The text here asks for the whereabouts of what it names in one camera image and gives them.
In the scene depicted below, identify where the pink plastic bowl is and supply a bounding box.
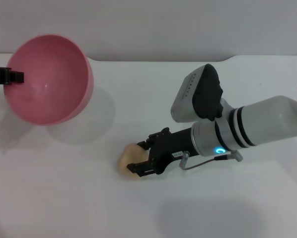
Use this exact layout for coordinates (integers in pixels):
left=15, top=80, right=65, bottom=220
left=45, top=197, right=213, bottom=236
left=3, top=34, right=94, bottom=126

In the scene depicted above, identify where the beige egg yolk pastry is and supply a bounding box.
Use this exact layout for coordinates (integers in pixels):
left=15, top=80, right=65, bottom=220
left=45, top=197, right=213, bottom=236
left=117, top=143, right=151, bottom=179

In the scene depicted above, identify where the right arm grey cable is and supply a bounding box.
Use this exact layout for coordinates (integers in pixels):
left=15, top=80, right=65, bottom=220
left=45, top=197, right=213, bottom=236
left=179, top=150, right=243, bottom=172

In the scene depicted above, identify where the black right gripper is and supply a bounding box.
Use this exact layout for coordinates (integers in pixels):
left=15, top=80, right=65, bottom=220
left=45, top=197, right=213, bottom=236
left=127, top=127, right=201, bottom=178

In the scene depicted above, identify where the right wrist camera housing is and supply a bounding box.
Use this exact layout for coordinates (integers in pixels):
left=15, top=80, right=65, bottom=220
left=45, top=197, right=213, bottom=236
left=170, top=63, right=224, bottom=122

